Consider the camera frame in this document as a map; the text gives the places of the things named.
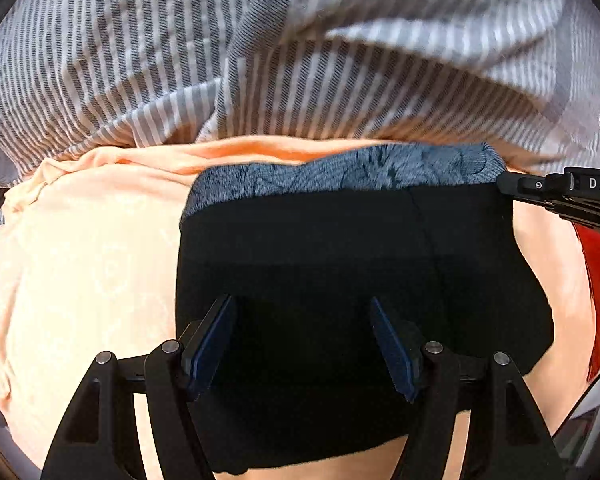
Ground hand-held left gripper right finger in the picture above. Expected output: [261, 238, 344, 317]
[370, 296, 567, 480]

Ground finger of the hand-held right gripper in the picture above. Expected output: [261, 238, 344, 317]
[495, 170, 567, 198]
[514, 194, 600, 235]

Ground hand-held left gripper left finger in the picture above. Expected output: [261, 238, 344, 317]
[40, 295, 238, 480]

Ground black pants with blue-grey waistband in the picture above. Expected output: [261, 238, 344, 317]
[177, 142, 556, 462]

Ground red cloth with gold pattern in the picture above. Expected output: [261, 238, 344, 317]
[572, 222, 600, 385]

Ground peach blanket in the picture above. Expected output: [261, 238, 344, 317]
[0, 135, 598, 480]

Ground grey white striped duvet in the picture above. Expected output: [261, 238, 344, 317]
[0, 0, 600, 201]

